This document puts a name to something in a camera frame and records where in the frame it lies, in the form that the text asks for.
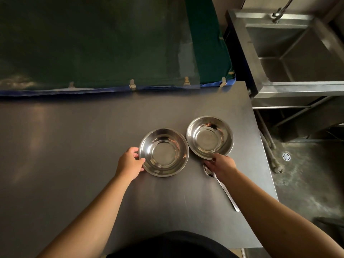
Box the person's left hand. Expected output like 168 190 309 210
116 147 146 182

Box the person's right hand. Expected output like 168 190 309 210
203 152 238 183

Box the stainless steel bowl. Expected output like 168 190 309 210
138 128 190 178
186 115 235 161

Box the person's right forearm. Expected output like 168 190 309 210
218 169 344 258

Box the person's left forearm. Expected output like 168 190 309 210
36 172 133 258

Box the stainless steel spoon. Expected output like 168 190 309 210
203 164 240 212

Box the grey drain pipe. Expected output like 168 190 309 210
255 109 284 174

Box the blue tarp edge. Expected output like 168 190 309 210
0 74 237 97

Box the person's black shirt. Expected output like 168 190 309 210
106 230 240 258

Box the green mesh cloth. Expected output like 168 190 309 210
0 0 234 90

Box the stainless steel sink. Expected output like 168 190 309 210
225 8 344 143

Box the metal faucet hose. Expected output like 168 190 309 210
272 0 299 23

